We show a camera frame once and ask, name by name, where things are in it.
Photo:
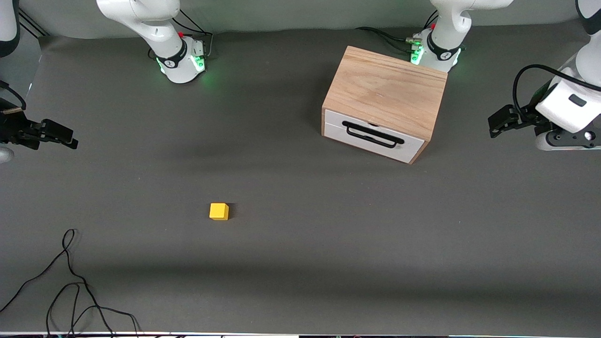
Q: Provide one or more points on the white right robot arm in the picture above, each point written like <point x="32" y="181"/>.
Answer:
<point x="155" y="33"/>

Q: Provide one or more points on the yellow cube block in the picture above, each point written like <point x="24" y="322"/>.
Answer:
<point x="218" y="211"/>

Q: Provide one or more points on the dark grey table mat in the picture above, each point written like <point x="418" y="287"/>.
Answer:
<point x="300" y="244"/>

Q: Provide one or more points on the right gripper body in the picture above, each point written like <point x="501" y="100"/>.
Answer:
<point x="13" y="126"/>

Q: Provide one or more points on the wooden drawer cabinet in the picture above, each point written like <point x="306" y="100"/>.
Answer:
<point x="385" y="89"/>

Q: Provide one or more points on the white-fronted wooden drawer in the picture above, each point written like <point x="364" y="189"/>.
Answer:
<point x="338" y="129"/>

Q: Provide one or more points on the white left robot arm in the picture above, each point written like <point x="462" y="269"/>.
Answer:
<point x="446" y="28"/>

